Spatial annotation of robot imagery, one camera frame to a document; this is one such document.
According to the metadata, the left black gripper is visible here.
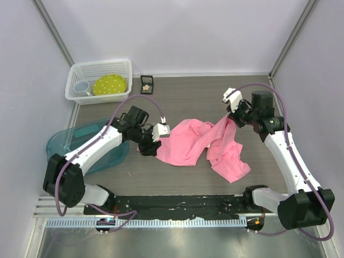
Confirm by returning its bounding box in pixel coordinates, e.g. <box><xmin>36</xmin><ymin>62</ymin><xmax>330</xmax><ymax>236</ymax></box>
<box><xmin>132</xmin><ymin>126</ymin><xmax>162</xmax><ymax>156</ymax></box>

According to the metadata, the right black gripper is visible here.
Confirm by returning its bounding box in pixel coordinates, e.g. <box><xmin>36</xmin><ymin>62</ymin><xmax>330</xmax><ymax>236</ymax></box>
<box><xmin>227</xmin><ymin>98</ymin><xmax>259</xmax><ymax>128</ymax></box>

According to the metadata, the pink t-shirt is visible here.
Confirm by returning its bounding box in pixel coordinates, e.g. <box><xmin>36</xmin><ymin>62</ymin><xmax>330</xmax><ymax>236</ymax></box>
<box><xmin>137</xmin><ymin>115</ymin><xmax>251</xmax><ymax>184</ymax></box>

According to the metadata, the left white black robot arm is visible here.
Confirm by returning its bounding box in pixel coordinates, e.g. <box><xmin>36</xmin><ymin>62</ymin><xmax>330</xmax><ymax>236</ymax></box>
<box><xmin>42</xmin><ymin>106</ymin><xmax>170</xmax><ymax>214</ymax></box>

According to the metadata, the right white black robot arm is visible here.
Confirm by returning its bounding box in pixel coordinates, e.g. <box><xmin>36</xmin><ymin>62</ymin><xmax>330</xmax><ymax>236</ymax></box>
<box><xmin>223</xmin><ymin>88</ymin><xmax>335</xmax><ymax>230</ymax></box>

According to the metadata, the black brooch box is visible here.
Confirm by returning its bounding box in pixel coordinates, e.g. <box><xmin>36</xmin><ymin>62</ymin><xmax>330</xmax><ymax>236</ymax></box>
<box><xmin>140</xmin><ymin>75</ymin><xmax>154</xmax><ymax>95</ymax></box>

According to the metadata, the yellow-green dotted plate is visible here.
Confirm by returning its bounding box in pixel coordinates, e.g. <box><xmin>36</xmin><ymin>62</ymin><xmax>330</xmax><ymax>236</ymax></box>
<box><xmin>92</xmin><ymin>74</ymin><xmax>127</xmax><ymax>96</ymax></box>

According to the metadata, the white plastic basket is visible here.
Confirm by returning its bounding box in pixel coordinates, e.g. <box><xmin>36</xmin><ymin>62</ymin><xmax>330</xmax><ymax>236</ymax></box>
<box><xmin>65</xmin><ymin>59</ymin><xmax>132</xmax><ymax>105</ymax></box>

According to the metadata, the teal transparent plastic bin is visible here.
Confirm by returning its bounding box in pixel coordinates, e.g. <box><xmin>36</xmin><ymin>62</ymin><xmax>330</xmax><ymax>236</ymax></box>
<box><xmin>46</xmin><ymin>118</ymin><xmax>129</xmax><ymax>174</ymax></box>

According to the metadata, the light blue mug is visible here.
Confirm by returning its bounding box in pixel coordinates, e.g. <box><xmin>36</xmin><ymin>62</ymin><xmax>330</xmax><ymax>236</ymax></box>
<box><xmin>73</xmin><ymin>80</ymin><xmax>92</xmax><ymax>97</ymax></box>

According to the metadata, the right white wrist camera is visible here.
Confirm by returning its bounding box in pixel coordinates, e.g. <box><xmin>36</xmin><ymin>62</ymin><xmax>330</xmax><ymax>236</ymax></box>
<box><xmin>222</xmin><ymin>88</ymin><xmax>242</xmax><ymax>112</ymax></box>

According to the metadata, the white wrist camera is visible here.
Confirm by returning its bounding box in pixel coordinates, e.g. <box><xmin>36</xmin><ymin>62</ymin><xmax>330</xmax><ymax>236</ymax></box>
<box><xmin>152</xmin><ymin>123</ymin><xmax>170</xmax><ymax>142</ymax></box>
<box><xmin>222</xmin><ymin>88</ymin><xmax>242</xmax><ymax>112</ymax></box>

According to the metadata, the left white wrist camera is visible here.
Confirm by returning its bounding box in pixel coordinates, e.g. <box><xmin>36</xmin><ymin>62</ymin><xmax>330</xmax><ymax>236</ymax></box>
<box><xmin>152</xmin><ymin>123</ymin><xmax>170</xmax><ymax>142</ymax></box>

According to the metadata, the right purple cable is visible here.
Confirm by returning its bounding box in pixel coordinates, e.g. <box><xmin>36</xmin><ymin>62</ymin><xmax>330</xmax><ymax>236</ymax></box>
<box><xmin>228</xmin><ymin>82</ymin><xmax>335</xmax><ymax>240</ymax></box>

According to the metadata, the purple cable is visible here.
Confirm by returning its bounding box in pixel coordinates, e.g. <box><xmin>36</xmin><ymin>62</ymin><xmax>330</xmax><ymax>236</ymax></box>
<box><xmin>55</xmin><ymin>94</ymin><xmax>166</xmax><ymax>233</ymax></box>
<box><xmin>228</xmin><ymin>82</ymin><xmax>335</xmax><ymax>240</ymax></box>

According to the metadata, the white slotted cable duct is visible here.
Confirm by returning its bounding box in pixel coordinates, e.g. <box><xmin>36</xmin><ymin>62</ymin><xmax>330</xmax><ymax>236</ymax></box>
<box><xmin>45</xmin><ymin>217</ymin><xmax>247</xmax><ymax>228</ymax></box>

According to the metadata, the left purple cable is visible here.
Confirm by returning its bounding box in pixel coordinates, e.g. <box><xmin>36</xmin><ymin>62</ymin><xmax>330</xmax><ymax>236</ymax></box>
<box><xmin>55</xmin><ymin>94</ymin><xmax>166</xmax><ymax>233</ymax></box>

